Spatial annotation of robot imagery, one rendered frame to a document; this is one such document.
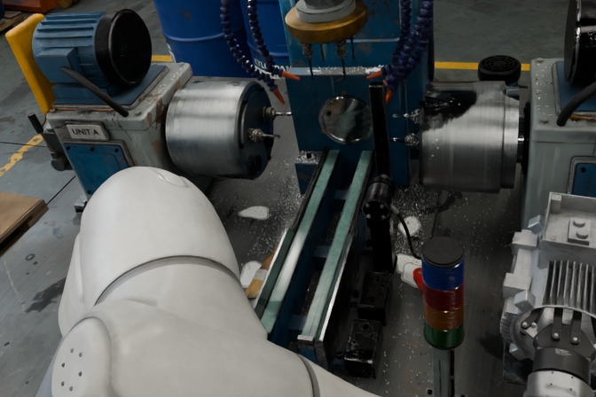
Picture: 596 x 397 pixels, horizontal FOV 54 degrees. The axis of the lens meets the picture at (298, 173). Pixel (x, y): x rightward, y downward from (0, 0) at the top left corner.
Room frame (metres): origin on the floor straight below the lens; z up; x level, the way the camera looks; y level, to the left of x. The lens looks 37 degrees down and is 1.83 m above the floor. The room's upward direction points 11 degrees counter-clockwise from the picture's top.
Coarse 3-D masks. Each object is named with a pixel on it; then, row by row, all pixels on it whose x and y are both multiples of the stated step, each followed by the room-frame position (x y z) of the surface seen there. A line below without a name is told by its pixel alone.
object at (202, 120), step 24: (192, 96) 1.30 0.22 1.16; (216, 96) 1.27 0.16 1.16; (240, 96) 1.25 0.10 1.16; (264, 96) 1.36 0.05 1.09; (168, 120) 1.28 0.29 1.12; (192, 120) 1.24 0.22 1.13; (216, 120) 1.21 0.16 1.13; (240, 120) 1.21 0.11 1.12; (264, 120) 1.30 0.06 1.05; (168, 144) 1.25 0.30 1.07; (192, 144) 1.21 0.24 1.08; (216, 144) 1.19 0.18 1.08; (240, 144) 1.17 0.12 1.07; (264, 144) 1.29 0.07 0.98; (192, 168) 1.22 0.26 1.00; (216, 168) 1.19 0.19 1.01; (240, 168) 1.17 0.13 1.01; (264, 168) 1.27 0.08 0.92
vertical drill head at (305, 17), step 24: (312, 0) 1.20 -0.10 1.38; (336, 0) 1.19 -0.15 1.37; (360, 0) 1.25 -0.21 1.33; (288, 24) 1.20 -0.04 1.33; (312, 24) 1.17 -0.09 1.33; (336, 24) 1.15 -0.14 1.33; (360, 24) 1.17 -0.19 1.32; (312, 48) 1.19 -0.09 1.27; (336, 48) 1.17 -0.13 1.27; (312, 72) 1.20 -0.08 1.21
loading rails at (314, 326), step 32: (320, 160) 1.25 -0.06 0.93; (320, 192) 1.13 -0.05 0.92; (352, 192) 1.11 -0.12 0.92; (320, 224) 1.07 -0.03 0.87; (352, 224) 0.98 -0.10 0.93; (288, 256) 0.93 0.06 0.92; (320, 256) 0.99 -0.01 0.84; (352, 256) 0.92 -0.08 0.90; (288, 288) 0.85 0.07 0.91; (320, 288) 0.82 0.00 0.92; (352, 288) 0.89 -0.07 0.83; (288, 320) 0.82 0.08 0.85; (320, 320) 0.75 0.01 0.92; (320, 352) 0.69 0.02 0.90
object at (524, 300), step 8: (536, 216) 0.74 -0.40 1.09; (536, 224) 0.72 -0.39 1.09; (536, 232) 0.72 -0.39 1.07; (520, 296) 0.58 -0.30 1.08; (528, 296) 0.57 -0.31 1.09; (520, 304) 0.57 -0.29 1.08; (528, 304) 0.56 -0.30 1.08; (512, 344) 0.58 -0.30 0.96; (512, 352) 0.57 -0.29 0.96; (520, 352) 0.56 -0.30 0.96
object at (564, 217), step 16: (560, 208) 0.72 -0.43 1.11; (576, 208) 0.71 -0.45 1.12; (592, 208) 0.69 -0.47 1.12; (544, 224) 0.69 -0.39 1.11; (560, 224) 0.68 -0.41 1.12; (576, 224) 0.66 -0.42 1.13; (592, 224) 0.67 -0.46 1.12; (544, 240) 0.63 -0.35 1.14; (560, 240) 0.65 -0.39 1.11; (576, 240) 0.63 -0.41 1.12; (592, 240) 0.63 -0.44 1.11; (544, 256) 0.62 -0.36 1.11; (560, 256) 0.61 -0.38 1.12; (576, 256) 0.60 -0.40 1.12; (592, 256) 0.59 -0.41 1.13
